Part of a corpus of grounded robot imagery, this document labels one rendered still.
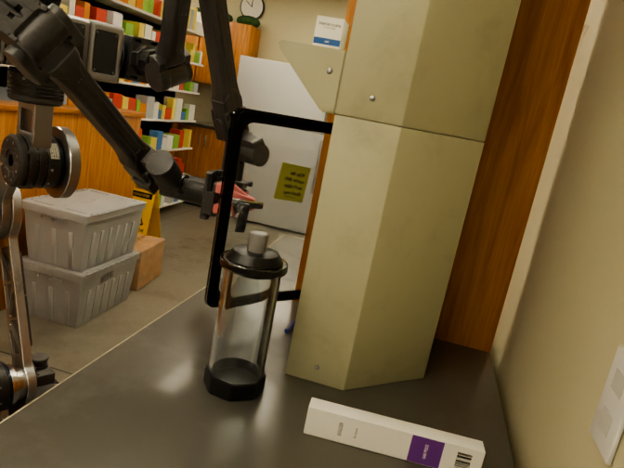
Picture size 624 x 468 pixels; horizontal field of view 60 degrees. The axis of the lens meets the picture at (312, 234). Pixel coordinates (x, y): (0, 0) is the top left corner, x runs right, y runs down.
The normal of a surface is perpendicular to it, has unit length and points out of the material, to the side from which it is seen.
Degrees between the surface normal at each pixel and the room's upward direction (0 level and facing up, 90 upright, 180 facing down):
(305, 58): 90
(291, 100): 90
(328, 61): 90
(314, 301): 90
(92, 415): 0
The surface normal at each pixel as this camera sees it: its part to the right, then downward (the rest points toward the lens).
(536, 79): -0.23, 0.18
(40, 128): 0.73, 0.29
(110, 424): 0.18, -0.96
